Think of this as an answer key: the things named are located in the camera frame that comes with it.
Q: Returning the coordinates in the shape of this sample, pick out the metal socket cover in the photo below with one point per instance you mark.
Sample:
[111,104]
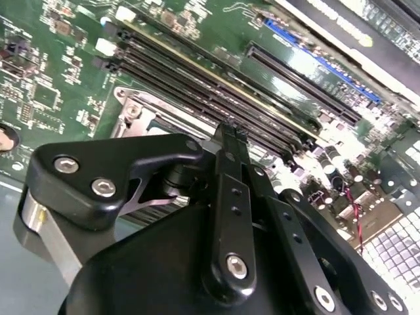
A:
[183,115]

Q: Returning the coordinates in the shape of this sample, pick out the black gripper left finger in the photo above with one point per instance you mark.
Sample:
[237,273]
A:
[98,164]

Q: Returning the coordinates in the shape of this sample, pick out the silver CPU plate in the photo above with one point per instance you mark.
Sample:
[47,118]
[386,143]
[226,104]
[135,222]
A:
[160,128]

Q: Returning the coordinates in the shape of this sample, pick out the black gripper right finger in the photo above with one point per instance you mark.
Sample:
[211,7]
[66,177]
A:
[282,223]

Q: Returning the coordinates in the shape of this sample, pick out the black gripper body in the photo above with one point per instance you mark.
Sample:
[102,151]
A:
[147,279]

